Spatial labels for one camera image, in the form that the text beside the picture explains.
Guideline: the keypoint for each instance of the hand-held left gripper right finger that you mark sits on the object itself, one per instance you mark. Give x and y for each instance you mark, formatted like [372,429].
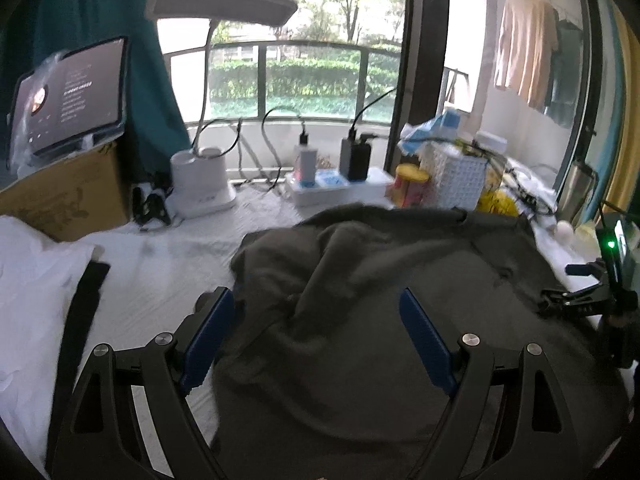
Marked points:
[430,340]

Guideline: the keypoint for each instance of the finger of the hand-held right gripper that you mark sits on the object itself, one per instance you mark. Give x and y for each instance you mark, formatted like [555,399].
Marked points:
[585,268]
[575,302]

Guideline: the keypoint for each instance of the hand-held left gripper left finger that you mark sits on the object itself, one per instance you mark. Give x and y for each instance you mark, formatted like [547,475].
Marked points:
[207,340]

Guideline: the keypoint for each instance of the dark grey garment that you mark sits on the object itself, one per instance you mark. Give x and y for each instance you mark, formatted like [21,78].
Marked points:
[375,285]

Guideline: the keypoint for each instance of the white egg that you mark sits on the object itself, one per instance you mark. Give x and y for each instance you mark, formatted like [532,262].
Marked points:
[565,230]

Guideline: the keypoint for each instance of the steel cup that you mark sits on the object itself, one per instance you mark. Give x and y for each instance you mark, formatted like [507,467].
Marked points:
[575,190]

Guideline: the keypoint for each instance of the white textured tablecloth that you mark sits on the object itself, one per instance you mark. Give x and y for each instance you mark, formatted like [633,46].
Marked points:
[165,260]

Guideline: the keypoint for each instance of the yellow packet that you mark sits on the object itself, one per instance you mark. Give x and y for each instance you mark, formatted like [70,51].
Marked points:
[495,205]

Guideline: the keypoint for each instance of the white desk lamp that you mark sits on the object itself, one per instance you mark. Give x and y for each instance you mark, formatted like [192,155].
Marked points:
[200,185]

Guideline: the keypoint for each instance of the yellow red can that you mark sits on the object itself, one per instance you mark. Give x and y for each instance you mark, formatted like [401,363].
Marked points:
[407,185]

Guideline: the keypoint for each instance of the white perforated basket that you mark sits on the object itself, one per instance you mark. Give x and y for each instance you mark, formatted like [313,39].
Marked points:
[452,180]

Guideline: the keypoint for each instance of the white power strip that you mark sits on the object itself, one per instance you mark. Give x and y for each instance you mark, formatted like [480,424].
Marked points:
[370,185]

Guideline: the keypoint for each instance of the white cloth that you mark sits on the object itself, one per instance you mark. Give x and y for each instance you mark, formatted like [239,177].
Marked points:
[30,310]

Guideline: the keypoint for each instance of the green hanging garment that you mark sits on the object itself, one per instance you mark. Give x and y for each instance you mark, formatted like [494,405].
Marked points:
[567,85]

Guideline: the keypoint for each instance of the black charger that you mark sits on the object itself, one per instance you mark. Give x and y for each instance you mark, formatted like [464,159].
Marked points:
[356,160]

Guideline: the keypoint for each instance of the brown cardboard box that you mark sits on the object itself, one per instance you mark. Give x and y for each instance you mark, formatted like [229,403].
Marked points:
[65,200]

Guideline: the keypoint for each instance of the white charger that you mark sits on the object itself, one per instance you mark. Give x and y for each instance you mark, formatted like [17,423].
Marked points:
[306,165]

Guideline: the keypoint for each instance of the blue white plastic bag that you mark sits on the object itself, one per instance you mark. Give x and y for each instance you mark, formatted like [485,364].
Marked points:
[440,127]

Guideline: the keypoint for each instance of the peach hanging shirt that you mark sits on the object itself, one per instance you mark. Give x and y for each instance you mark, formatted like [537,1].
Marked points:
[525,45]

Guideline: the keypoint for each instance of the balcony railing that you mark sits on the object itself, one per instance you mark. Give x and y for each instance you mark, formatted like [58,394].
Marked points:
[260,80]

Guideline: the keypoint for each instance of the tablet in clear case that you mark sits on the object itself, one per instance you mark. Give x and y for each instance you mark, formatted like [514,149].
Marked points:
[75,95]

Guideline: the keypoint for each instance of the teal curtain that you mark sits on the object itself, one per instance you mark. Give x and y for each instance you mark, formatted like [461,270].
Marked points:
[100,0]

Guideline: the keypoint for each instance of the dark window frame post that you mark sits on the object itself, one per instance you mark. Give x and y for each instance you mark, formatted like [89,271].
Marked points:
[425,60]

